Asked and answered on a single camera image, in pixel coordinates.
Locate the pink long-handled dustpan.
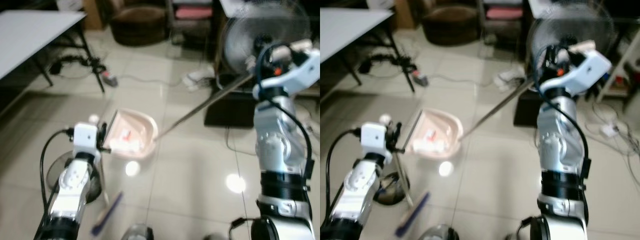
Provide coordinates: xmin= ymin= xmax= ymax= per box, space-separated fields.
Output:
xmin=404 ymin=39 xmax=597 ymax=160
xmin=102 ymin=39 xmax=315 ymax=161

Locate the blue-bristled broom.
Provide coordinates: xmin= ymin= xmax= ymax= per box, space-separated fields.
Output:
xmin=392 ymin=149 xmax=431 ymax=238
xmin=91 ymin=148 xmax=125 ymax=237

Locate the standing fan with black base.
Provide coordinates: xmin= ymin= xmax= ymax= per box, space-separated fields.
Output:
xmin=513 ymin=3 xmax=615 ymax=127
xmin=204 ymin=3 xmax=312 ymax=129

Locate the white power strip with plugs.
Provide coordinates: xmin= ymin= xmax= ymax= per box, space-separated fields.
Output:
xmin=494 ymin=69 xmax=527 ymax=93
xmin=181 ymin=69 xmax=217 ymax=92

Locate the dark round fan base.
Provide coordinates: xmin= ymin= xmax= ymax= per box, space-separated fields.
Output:
xmin=374 ymin=172 xmax=412 ymax=206
xmin=46 ymin=152 xmax=104 ymax=204

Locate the grey power strip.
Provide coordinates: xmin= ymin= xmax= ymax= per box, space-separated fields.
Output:
xmin=411 ymin=69 xmax=429 ymax=88
xmin=101 ymin=70 xmax=119 ymax=89

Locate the chair with pink cushion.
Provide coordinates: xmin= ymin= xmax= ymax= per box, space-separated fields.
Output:
xmin=481 ymin=0 xmax=527 ymax=37
xmin=169 ymin=0 xmax=217 ymax=37

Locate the white folding table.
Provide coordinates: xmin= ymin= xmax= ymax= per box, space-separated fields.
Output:
xmin=320 ymin=7 xmax=417 ymax=94
xmin=0 ymin=10 xmax=107 ymax=94

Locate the white power adapter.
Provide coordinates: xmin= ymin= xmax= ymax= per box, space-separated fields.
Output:
xmin=599 ymin=122 xmax=622 ymax=139

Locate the grey robot left leg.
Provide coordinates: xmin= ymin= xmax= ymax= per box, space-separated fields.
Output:
xmin=121 ymin=224 xmax=154 ymax=240
xmin=421 ymin=224 xmax=459 ymax=240

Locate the brown round armchair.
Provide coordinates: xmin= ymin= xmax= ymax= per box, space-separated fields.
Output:
xmin=109 ymin=3 xmax=169 ymax=47
xmin=421 ymin=3 xmax=482 ymax=47

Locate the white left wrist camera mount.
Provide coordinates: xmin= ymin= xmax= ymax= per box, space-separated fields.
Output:
xmin=73 ymin=123 xmax=100 ymax=162
xmin=360 ymin=122 xmax=389 ymax=157

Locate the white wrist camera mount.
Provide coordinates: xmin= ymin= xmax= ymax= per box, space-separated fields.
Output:
xmin=252 ymin=47 xmax=321 ymax=102
xmin=73 ymin=123 xmax=100 ymax=162
xmin=360 ymin=122 xmax=389 ymax=157
xmin=539 ymin=47 xmax=614 ymax=99

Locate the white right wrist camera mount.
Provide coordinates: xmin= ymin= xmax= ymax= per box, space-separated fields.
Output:
xmin=252 ymin=47 xmax=321 ymax=102
xmin=539 ymin=47 xmax=614 ymax=99

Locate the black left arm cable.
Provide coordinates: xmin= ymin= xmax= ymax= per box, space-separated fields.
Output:
xmin=39 ymin=128 xmax=76 ymax=213
xmin=325 ymin=128 xmax=363 ymax=213

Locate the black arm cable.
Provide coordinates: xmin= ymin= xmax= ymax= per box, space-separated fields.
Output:
xmin=39 ymin=128 xmax=76 ymax=213
xmin=325 ymin=128 xmax=363 ymax=213
xmin=532 ymin=44 xmax=593 ymax=173
xmin=254 ymin=42 xmax=315 ymax=173

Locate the white metal rack frame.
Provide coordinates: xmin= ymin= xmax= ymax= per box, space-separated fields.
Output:
xmin=596 ymin=29 xmax=640 ymax=103

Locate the black floor cable bundle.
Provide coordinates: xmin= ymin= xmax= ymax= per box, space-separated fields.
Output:
xmin=49 ymin=54 xmax=103 ymax=77
xmin=359 ymin=54 xmax=414 ymax=77

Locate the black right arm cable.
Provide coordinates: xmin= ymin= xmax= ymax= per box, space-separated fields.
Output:
xmin=254 ymin=42 xmax=315 ymax=173
xmin=532 ymin=44 xmax=593 ymax=173

